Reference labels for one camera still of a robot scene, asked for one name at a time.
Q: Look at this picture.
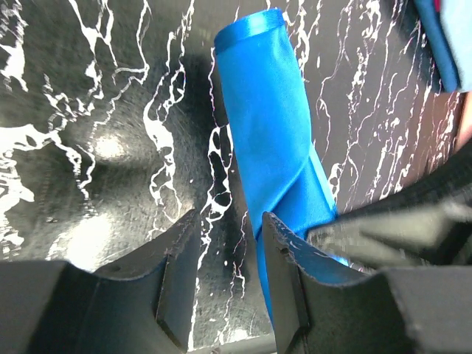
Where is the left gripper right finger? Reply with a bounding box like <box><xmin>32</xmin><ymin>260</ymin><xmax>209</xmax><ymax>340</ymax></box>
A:
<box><xmin>262</xmin><ymin>213</ymin><xmax>471</xmax><ymax>353</ymax></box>

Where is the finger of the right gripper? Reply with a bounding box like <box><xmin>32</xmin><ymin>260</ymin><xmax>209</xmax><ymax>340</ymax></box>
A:
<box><xmin>307</xmin><ymin>147</ymin><xmax>471</xmax><ymax>268</ymax></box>

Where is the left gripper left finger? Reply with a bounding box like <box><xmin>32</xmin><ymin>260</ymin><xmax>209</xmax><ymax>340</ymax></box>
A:
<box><xmin>1</xmin><ymin>210</ymin><xmax>201</xmax><ymax>353</ymax></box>

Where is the blue cloth napkin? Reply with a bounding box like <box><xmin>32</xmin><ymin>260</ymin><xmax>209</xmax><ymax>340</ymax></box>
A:
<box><xmin>215</xmin><ymin>8</ymin><xmax>337</xmax><ymax>304</ymax></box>

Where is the grey folded napkin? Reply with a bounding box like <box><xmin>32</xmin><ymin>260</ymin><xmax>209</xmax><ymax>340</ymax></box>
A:
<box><xmin>412</xmin><ymin>0</ymin><xmax>472</xmax><ymax>93</ymax></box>

